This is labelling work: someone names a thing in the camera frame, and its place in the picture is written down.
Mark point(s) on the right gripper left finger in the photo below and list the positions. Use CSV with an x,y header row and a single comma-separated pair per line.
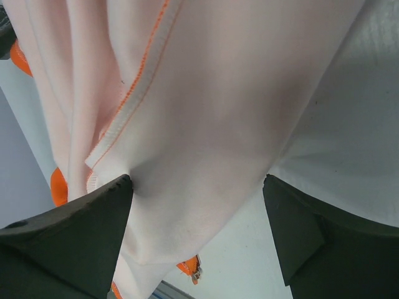
x,y
70,251

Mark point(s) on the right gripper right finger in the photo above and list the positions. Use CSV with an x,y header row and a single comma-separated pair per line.
x,y
326,252

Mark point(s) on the orange jacket with pink lining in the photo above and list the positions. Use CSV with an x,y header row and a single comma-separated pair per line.
x,y
194,100

